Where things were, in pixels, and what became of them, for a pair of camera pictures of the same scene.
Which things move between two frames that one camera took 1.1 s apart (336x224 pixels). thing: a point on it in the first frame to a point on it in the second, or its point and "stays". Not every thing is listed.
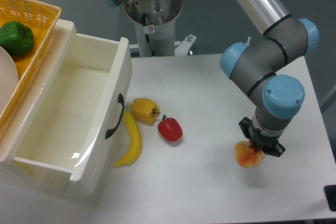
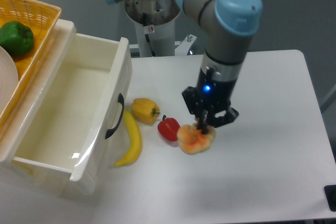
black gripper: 260,140 to 213,96
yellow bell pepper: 145,110 stays
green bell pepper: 16,38 stays
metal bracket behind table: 182,48 stays
